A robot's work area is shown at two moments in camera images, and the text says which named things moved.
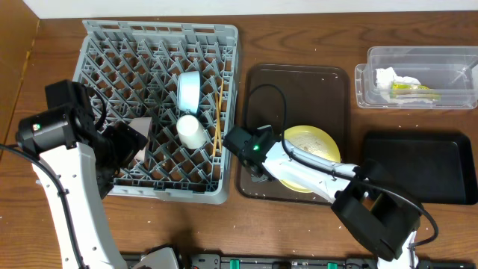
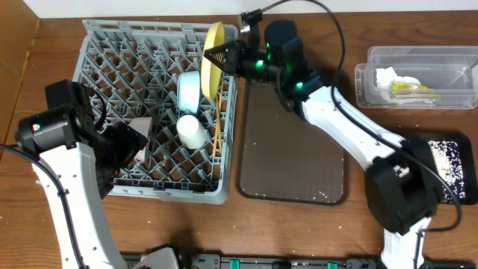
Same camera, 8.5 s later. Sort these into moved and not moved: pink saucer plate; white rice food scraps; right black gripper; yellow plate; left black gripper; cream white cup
Moved: right black gripper; white rice food scraps; yellow plate
Not moved: pink saucer plate; cream white cup; left black gripper
